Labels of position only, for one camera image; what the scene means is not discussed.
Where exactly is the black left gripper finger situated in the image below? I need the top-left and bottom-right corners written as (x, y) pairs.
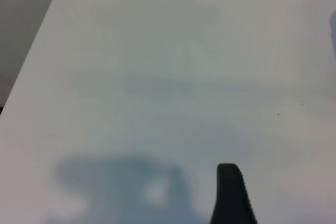
top-left (209, 163), bottom-right (258, 224)

